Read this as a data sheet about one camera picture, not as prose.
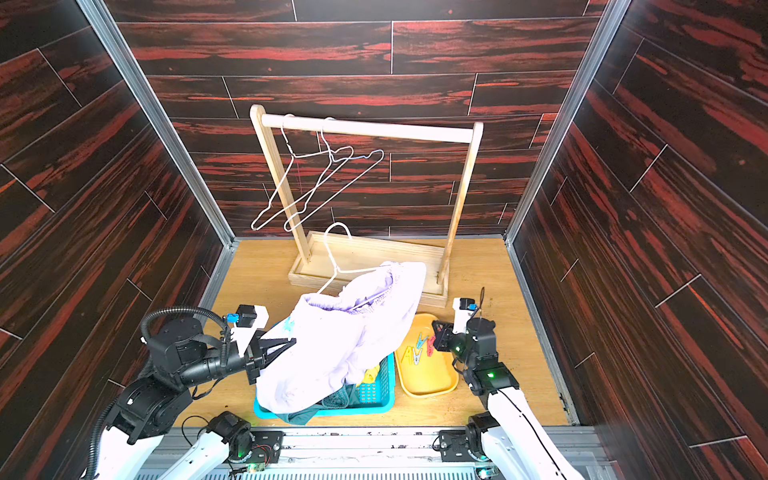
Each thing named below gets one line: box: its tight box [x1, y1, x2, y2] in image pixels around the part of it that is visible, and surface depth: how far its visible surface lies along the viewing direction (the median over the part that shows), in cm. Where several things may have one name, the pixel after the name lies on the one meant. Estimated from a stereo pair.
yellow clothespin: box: [400, 346, 415, 365], surface depth 90 cm
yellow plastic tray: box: [395, 313, 459, 397], surface depth 88 cm
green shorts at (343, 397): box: [275, 384, 360, 426], surface depth 72 cm
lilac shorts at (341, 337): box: [257, 261, 427, 414], surface depth 63 cm
